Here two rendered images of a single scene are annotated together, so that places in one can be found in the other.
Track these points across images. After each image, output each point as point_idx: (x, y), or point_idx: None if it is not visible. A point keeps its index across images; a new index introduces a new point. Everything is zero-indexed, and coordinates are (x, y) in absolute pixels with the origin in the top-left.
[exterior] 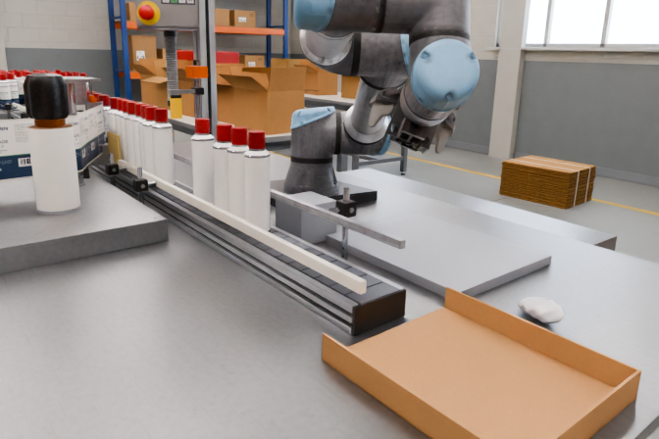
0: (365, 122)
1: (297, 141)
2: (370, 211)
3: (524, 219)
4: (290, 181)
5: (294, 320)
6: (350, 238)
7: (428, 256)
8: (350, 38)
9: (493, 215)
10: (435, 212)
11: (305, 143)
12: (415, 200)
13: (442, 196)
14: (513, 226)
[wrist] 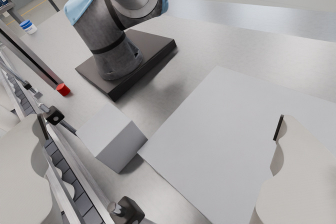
0: (127, 4)
1: (83, 37)
2: (173, 68)
3: (320, 29)
4: (99, 70)
5: None
6: (159, 154)
7: (250, 183)
8: None
9: (285, 31)
10: (230, 47)
11: (89, 37)
12: (207, 32)
13: (229, 16)
14: (315, 48)
